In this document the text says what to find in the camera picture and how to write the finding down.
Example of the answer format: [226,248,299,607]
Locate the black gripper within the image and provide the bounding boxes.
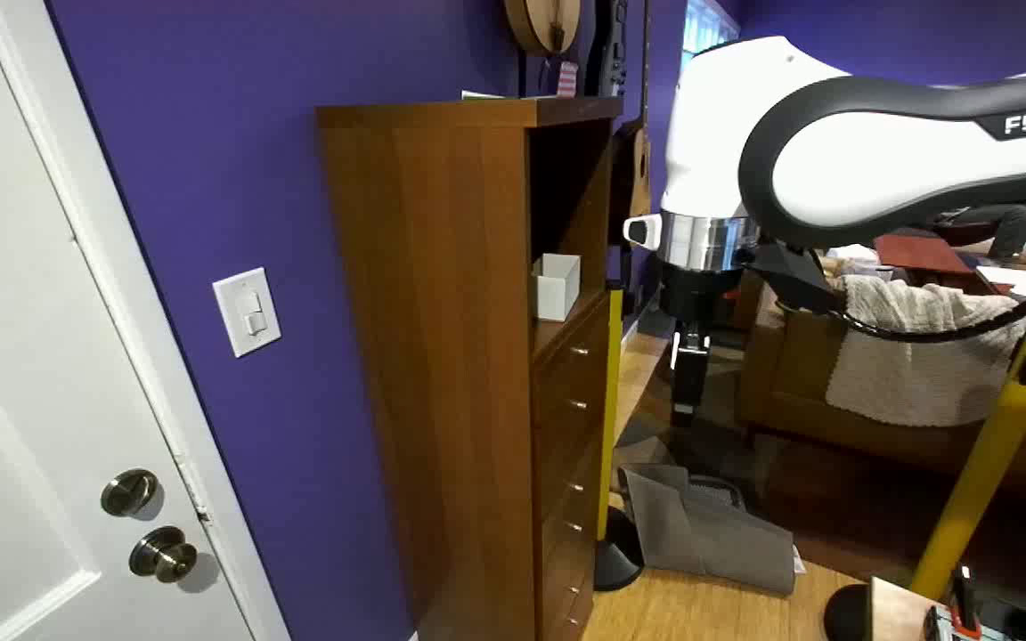
[663,268,744,428]

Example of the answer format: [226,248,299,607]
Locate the white open box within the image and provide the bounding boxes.
[532,248,586,325]

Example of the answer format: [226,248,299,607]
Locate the brown wooden drawer cabinet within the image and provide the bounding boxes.
[315,97,628,641]

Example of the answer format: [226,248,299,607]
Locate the yellow pole with round base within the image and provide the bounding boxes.
[595,285,628,544]

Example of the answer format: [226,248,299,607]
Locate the dark brown sofa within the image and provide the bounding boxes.
[734,271,1026,507]

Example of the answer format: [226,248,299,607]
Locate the black round pole base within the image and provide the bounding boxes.
[593,505,647,593]

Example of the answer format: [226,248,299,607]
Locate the brown acoustic guitar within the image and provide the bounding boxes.
[624,0,658,244]

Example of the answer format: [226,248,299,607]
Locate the maroon flat cushion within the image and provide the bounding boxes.
[869,227,985,288]

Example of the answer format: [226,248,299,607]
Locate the black vertical pole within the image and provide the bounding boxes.
[600,0,632,99]

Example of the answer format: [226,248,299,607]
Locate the red black hand tool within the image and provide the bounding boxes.
[948,563,985,633]

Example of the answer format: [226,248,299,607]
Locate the bright window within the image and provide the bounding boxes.
[681,0,744,61]

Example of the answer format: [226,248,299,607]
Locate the round wooden instrument body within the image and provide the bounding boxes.
[502,0,586,61]

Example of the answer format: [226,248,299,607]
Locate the silver round door knob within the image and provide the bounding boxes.
[125,522,204,588]

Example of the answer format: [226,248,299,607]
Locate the silver deadbolt knob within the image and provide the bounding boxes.
[95,465,169,518]

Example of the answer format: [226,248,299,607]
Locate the white panel door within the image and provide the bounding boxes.
[0,0,293,641]

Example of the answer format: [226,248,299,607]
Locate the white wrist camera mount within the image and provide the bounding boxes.
[619,208,666,252]

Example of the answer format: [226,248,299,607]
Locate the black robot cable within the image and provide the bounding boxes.
[774,243,1026,347]

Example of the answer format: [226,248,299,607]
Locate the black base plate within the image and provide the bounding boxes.
[822,580,875,641]

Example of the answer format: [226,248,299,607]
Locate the yellow slanted frame pole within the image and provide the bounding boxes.
[909,334,1026,600]

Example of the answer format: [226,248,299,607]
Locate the white light switch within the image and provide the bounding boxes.
[209,262,284,358]

